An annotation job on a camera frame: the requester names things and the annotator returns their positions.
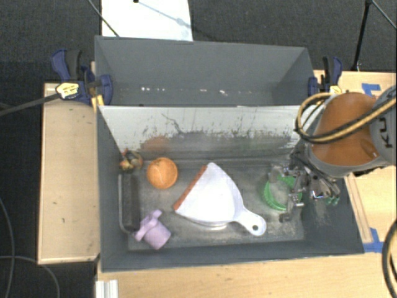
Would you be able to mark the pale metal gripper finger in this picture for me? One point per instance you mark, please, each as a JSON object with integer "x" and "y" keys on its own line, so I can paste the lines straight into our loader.
{"x": 279, "y": 173}
{"x": 291, "y": 208}

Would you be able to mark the white dustpan with red-brown edge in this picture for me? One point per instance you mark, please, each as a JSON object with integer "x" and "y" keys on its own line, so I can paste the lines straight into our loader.
{"x": 214, "y": 197}

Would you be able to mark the orange ball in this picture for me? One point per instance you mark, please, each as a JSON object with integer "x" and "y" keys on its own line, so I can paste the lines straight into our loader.
{"x": 162, "y": 173}

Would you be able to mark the grey metal bin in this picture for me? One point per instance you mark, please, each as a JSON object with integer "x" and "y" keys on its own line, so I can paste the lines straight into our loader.
{"x": 198, "y": 73}

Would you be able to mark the lilac plastic cup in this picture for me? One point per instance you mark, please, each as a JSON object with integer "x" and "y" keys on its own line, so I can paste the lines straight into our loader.
{"x": 155, "y": 231}

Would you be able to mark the small multicoloured toy figure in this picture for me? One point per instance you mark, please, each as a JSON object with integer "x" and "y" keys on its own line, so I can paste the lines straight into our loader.
{"x": 131, "y": 161}

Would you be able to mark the pale wood flat board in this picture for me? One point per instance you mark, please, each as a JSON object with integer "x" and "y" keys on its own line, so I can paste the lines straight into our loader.
{"x": 69, "y": 178}

